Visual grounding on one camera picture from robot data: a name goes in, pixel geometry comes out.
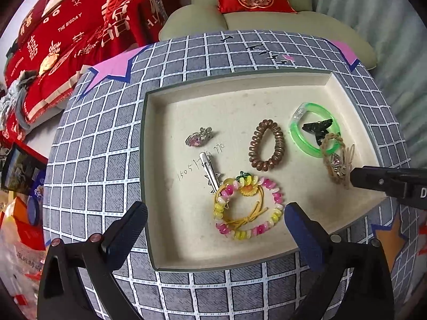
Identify silver star hair clip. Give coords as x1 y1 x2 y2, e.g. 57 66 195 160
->
199 151 223 194

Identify black hair claw clip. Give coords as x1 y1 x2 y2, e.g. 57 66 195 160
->
302 117 334 141

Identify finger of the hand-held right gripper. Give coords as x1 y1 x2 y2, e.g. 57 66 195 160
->
350 166 427 201

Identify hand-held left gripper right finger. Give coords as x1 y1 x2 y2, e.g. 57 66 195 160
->
283 202 396 320

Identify orange bag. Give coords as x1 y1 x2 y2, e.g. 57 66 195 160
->
0 197 45 250

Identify brown spiral hair tie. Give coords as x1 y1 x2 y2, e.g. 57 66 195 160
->
248 119 285 171

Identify tan hair tie with charm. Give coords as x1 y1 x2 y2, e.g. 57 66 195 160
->
322 144 357 190

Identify pale teal curtain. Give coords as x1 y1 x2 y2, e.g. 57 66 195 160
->
307 0 427 84

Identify red printed bedding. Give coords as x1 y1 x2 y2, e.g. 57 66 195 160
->
0 0 187 141

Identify grey crumpled clothes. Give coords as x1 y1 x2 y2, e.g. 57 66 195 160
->
0 71 37 130

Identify grey checked table cloth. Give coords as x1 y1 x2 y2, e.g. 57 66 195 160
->
42 30 414 320

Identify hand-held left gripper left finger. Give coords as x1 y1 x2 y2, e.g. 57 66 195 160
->
37 201 149 320

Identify clear plastic bag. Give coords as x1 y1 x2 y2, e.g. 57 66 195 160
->
0 227 47 307

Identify beige sofa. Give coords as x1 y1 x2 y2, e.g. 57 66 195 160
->
158 0 377 70

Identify pink yellow beaded bracelet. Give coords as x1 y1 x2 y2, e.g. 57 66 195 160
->
213 176 287 240

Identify cream shallow tray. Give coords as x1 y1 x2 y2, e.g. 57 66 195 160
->
140 70 406 272

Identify yellow sunflower hair tie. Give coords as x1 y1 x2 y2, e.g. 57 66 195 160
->
215 171 269 230

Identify green translucent bangle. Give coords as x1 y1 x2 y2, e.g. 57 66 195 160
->
290 102 341 158

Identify silver pink gem brooch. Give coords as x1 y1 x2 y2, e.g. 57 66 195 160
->
185 127 213 148

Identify blue printed box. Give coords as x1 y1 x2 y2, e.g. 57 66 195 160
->
0 142 49 195

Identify tan braided hair tie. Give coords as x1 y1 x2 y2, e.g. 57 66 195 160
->
318 133 345 157

